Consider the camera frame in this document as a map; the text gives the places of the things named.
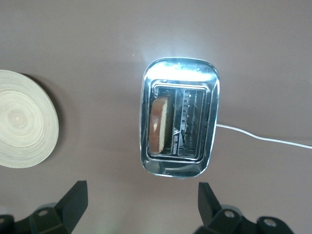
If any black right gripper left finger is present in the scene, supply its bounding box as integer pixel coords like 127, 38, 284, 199
0, 180, 89, 234

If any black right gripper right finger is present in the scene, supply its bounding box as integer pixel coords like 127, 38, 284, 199
195, 181, 294, 234

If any round wooden plate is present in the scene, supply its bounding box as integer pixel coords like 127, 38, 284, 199
0, 70, 60, 169

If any slice of brown bread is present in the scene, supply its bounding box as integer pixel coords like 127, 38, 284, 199
148, 91, 176, 155

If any silver two-slot toaster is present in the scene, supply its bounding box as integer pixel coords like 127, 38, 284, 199
139, 57, 221, 180

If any white toaster power cord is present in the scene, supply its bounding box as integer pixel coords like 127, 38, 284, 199
215, 123, 312, 149

